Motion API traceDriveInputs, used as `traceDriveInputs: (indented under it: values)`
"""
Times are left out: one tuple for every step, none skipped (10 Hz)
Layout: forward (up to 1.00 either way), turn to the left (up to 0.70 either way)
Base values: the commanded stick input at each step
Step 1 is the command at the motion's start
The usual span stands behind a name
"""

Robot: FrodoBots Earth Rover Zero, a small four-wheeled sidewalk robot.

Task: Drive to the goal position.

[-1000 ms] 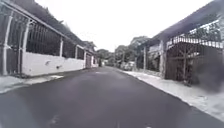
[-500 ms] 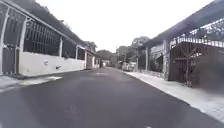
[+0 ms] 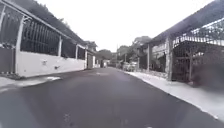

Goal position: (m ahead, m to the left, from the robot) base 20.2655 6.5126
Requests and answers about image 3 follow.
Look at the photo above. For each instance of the dark grey asphalt road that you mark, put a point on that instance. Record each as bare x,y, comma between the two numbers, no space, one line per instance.
106,100

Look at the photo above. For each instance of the group of trees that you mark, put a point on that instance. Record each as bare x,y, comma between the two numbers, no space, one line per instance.
131,50

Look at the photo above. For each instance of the vehicle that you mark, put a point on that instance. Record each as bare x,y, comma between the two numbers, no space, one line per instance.
130,66

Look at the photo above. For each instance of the house with dark gate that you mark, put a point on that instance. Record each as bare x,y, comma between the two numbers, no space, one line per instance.
190,60

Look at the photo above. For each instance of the white wall with dark railing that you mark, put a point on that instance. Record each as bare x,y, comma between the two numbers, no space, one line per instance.
46,63

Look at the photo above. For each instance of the pale concrete pavement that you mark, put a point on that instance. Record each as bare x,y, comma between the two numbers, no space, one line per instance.
186,91
26,81

